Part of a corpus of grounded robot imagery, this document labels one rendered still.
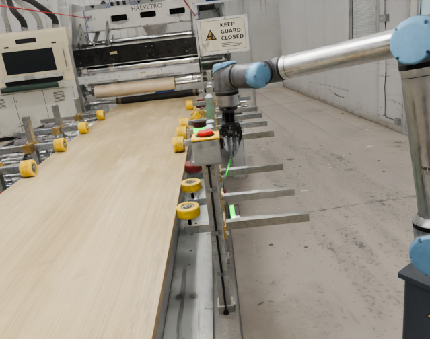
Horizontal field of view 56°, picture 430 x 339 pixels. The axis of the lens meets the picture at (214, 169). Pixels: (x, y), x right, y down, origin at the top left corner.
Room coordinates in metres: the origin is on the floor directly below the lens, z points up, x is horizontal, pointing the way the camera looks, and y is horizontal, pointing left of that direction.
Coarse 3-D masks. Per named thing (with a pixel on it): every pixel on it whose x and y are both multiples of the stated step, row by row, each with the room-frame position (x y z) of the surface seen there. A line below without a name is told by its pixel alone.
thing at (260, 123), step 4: (260, 120) 2.30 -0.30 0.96; (264, 120) 2.29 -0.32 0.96; (240, 124) 2.28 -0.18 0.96; (244, 124) 2.28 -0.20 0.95; (248, 124) 2.28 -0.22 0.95; (252, 124) 2.28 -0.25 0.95; (256, 124) 2.28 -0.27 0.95; (260, 124) 2.28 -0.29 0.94; (264, 124) 2.28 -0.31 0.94; (188, 128) 2.30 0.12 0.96; (192, 128) 2.30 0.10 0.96; (220, 128) 2.29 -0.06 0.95; (188, 132) 2.29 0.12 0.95; (192, 132) 2.29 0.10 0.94
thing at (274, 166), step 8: (224, 168) 1.81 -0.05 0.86; (232, 168) 1.80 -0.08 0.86; (240, 168) 1.79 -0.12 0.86; (248, 168) 1.78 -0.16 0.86; (256, 168) 1.78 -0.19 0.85; (264, 168) 1.78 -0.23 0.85; (272, 168) 1.78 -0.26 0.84; (280, 168) 1.78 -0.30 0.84; (192, 176) 1.79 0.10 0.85; (200, 176) 1.79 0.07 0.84
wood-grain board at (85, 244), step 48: (96, 144) 2.46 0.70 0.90; (144, 144) 2.31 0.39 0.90; (48, 192) 1.64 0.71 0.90; (96, 192) 1.57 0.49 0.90; (144, 192) 1.50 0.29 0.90; (0, 240) 1.22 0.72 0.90; (48, 240) 1.17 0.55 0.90; (96, 240) 1.13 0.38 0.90; (144, 240) 1.10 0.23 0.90; (0, 288) 0.92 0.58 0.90; (48, 288) 0.90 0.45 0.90; (96, 288) 0.87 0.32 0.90; (144, 288) 0.85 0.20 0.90; (0, 336) 0.73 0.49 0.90; (48, 336) 0.71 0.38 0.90; (96, 336) 0.69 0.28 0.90; (144, 336) 0.68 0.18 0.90
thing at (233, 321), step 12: (228, 216) 1.63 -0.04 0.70; (228, 240) 1.41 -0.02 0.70; (228, 252) 1.28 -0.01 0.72; (228, 264) 1.24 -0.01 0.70; (216, 288) 1.11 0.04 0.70; (216, 300) 1.04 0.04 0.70; (216, 312) 0.99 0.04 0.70; (216, 324) 0.94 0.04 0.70; (228, 324) 0.93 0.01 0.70; (240, 324) 0.93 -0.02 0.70; (216, 336) 0.89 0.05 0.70; (228, 336) 0.88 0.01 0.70; (240, 336) 0.88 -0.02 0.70
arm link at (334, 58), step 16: (384, 32) 1.30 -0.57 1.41; (320, 48) 1.44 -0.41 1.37; (336, 48) 1.39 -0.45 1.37; (352, 48) 1.35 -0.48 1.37; (368, 48) 1.31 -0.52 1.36; (384, 48) 1.28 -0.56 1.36; (272, 64) 1.55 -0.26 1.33; (288, 64) 1.51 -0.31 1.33; (304, 64) 1.46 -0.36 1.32; (320, 64) 1.42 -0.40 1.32; (336, 64) 1.39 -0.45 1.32; (352, 64) 1.36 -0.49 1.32; (272, 80) 1.55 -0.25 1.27
